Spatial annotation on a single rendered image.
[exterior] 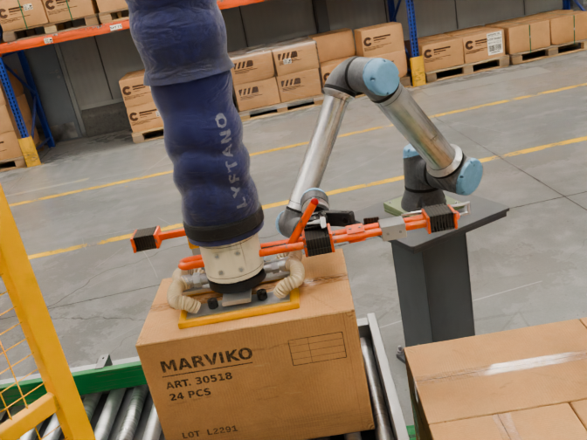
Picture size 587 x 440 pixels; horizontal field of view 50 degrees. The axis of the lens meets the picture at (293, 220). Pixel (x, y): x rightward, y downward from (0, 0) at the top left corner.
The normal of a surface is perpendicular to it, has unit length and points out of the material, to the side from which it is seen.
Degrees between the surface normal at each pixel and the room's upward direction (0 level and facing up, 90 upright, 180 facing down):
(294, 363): 90
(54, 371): 90
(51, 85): 90
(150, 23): 76
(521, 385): 0
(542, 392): 0
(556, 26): 89
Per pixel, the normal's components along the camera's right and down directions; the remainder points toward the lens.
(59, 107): 0.11, 0.34
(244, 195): 0.71, -0.16
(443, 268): 0.44, 0.26
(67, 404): 0.79, 0.08
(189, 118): -0.12, 0.14
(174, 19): 0.10, 0.09
